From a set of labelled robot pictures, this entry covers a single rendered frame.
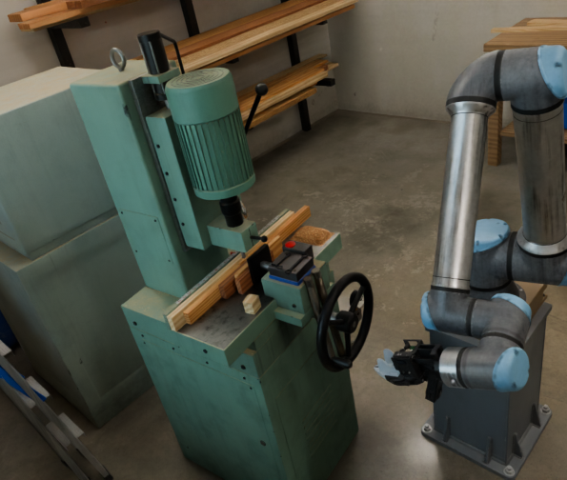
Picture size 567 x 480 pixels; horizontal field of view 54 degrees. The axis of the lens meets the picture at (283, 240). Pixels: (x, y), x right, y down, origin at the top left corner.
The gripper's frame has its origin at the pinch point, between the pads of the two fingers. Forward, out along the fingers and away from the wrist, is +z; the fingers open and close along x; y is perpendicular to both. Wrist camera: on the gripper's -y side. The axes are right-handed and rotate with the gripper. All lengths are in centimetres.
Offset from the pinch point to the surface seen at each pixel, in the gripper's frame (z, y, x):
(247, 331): 28.0, 20.5, 10.3
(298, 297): 18.6, 21.3, -3.4
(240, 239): 34, 40, -8
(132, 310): 79, 30, 11
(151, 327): 74, 23, 11
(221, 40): 186, 104, -191
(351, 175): 171, -23, -234
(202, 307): 41, 29, 10
